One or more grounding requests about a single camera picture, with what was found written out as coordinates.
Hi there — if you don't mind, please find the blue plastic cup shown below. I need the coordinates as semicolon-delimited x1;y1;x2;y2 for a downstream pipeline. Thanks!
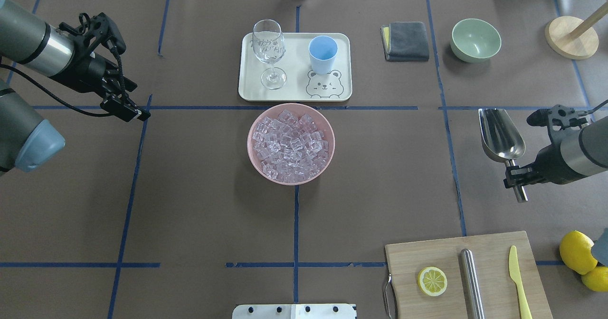
308;36;338;74

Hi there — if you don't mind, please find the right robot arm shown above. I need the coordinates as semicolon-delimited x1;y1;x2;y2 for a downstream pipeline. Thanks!
503;104;608;188

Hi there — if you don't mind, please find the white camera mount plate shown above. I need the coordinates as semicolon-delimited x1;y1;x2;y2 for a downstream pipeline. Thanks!
232;303;358;319

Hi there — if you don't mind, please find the grey folded cloth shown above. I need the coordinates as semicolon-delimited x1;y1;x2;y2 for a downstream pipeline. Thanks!
380;22;430;62

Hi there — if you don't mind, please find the cream bear tray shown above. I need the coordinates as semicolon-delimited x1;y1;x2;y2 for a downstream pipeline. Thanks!
237;33;352;102

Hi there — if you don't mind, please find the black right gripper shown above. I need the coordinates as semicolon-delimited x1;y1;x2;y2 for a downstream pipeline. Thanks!
510;104;594;187

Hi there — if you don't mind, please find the wooden mug tree stand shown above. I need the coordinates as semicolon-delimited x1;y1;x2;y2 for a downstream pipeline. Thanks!
544;0;608;61

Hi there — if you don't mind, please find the clear wine glass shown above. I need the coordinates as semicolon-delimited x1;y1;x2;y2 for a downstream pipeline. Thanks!
252;19;286;90

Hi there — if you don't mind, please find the steel rolling rod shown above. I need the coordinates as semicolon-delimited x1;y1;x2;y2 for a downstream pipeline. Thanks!
459;248;485;319

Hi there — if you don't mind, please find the whole yellow lemon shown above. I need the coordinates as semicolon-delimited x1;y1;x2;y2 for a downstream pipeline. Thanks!
559;230;598;275

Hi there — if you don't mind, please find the green ceramic bowl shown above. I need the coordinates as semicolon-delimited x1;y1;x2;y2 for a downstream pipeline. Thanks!
450;19;502;63

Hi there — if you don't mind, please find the yellow plastic knife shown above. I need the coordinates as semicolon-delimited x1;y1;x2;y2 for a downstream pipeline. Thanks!
508;245;533;319

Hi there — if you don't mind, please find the metal ice scoop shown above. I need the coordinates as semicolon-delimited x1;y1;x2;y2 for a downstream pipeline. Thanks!
478;108;528;203

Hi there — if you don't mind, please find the lemon half slice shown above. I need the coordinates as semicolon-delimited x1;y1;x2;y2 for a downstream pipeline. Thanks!
417;266;447;297

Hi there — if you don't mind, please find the pink bowl of ice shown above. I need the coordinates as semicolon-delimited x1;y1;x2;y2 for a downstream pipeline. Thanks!
246;103;336;186

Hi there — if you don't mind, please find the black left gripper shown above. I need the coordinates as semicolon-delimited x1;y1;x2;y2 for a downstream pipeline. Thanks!
58;12;151;122

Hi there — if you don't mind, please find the wooden cutting board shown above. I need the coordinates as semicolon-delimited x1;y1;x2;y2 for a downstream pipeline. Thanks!
385;231;553;319

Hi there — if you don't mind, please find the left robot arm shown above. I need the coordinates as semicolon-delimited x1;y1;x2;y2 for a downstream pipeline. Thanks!
0;0;150;174

